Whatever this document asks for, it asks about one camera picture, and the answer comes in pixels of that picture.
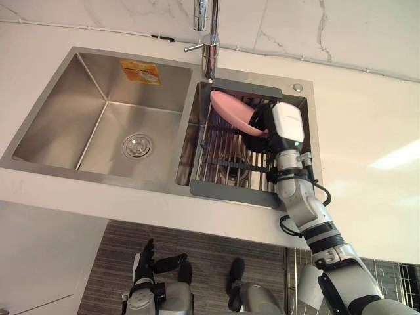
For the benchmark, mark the silver robot right leg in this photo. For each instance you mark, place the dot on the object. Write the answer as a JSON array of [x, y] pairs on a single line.
[[259, 300]]

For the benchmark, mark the chrome kitchen faucet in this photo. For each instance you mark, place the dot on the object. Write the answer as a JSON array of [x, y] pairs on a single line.
[[214, 19]]

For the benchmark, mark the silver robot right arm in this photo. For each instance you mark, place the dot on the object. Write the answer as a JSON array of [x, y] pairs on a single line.
[[305, 203]]

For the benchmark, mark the dark robot foot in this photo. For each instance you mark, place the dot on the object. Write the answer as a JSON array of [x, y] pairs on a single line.
[[185, 272], [236, 272]]

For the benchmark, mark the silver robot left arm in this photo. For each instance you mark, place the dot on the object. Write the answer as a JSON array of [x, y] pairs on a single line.
[[141, 302]]

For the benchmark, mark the stainless steel double sink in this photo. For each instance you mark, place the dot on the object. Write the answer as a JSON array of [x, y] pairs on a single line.
[[65, 98]]

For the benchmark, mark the grey framed sink drying rack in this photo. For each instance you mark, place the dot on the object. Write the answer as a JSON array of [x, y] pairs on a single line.
[[229, 195]]

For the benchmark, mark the round metal sink button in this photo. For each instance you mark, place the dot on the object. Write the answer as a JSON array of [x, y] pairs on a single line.
[[298, 87]]

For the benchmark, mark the round metal drain strainer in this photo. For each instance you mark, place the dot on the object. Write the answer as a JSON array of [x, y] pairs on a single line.
[[137, 143], [234, 169]]

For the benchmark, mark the pink cup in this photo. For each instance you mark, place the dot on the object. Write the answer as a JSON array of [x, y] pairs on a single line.
[[229, 110]]

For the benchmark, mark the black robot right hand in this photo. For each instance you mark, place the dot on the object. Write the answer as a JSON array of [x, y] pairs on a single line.
[[287, 121]]

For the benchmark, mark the orange yellow sink sticker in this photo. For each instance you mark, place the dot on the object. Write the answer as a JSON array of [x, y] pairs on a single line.
[[141, 72]]

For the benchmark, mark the white cabinet front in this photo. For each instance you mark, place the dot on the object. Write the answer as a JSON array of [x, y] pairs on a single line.
[[39, 256]]

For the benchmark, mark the white cylindrical object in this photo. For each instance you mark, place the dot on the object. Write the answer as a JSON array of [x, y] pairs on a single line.
[[310, 285]]

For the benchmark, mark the dark robot left foot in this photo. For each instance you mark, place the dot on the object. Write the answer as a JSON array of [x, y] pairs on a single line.
[[185, 272]]

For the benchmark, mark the dark robot right foot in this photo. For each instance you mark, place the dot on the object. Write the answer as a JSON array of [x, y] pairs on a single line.
[[236, 272]]

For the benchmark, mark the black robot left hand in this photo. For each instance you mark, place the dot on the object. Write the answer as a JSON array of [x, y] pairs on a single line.
[[147, 259]]

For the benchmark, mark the black tape strip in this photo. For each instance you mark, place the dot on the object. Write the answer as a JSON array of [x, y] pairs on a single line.
[[163, 37]]

